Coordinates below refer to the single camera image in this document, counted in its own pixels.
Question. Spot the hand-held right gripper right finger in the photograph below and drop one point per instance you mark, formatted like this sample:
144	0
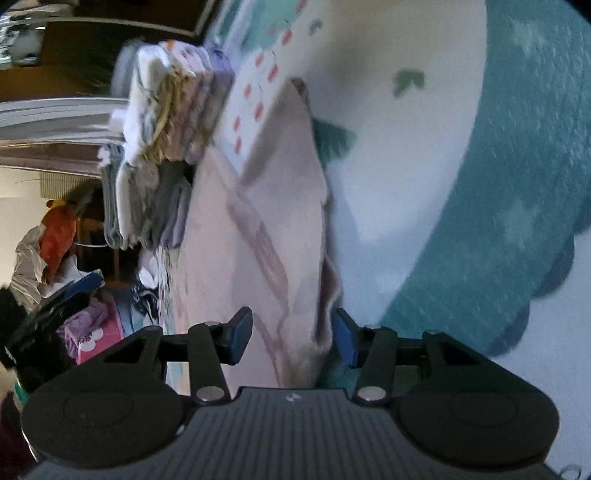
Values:
344	339

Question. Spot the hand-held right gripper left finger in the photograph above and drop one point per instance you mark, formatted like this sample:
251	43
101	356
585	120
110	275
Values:
240	334

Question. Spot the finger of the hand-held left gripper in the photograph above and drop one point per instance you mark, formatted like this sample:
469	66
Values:
87	281

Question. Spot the pale pink shirt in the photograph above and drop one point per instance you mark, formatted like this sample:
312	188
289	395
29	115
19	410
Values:
258	240

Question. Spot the pile of patterned unfolded clothes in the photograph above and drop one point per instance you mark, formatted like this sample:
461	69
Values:
150	286

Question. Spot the stack of grey folded clothes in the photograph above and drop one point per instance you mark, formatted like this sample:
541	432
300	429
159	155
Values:
147	203

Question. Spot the stack of pastel folded clothes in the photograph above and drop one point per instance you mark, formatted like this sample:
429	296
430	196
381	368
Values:
175	106

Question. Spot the wooden chair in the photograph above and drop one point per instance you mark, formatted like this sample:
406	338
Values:
99	249

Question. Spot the purple cloth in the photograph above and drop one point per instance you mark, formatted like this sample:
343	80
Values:
85	316

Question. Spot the silver white cloth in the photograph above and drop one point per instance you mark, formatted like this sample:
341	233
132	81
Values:
27	267

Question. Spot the pink flower print cloth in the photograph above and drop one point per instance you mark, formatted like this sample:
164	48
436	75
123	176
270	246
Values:
99	344

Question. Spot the printed blanket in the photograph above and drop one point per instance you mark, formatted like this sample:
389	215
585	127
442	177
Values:
406	161

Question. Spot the dark wooden cabinet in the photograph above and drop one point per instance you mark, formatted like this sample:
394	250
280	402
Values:
106	50

